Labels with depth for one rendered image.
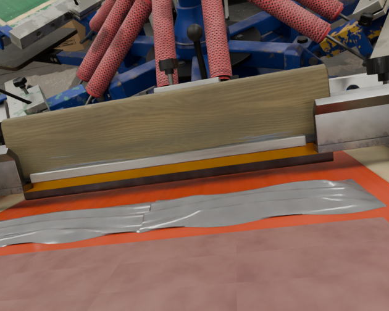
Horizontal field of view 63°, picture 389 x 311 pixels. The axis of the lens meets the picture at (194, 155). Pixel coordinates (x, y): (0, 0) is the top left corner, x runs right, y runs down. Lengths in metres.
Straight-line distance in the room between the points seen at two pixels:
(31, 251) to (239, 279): 0.17
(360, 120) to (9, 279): 0.31
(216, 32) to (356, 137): 0.51
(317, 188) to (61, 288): 0.20
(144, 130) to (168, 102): 0.04
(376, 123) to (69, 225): 0.29
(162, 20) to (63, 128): 0.51
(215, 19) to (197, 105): 0.48
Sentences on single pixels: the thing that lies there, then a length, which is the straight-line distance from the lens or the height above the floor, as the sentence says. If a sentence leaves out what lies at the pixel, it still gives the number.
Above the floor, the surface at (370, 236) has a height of 1.29.
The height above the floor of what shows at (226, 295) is 1.31.
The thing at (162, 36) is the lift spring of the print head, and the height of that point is 1.18.
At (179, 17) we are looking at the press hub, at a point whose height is 1.12.
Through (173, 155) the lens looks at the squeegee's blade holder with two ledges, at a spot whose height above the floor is 1.25.
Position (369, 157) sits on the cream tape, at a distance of 0.39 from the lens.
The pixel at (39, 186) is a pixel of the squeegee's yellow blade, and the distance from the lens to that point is 0.42.
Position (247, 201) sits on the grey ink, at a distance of 0.27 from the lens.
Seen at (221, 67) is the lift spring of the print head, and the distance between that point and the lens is 0.73.
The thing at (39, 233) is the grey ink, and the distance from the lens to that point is 0.30.
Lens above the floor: 1.47
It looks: 42 degrees down
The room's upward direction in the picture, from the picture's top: 16 degrees counter-clockwise
